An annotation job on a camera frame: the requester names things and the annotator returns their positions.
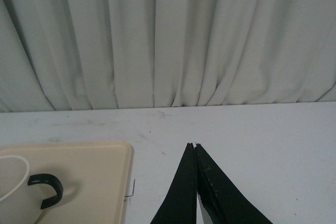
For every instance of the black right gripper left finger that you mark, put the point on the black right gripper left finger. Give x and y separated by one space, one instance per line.
179 205

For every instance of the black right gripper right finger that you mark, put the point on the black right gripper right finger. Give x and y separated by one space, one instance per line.
221 199

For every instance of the white mug with black handle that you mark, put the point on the white mug with black handle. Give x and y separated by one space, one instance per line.
24 195

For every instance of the beige square plate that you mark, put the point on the beige square plate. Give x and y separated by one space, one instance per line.
94 176

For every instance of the white curtain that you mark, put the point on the white curtain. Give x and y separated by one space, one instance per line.
59 55

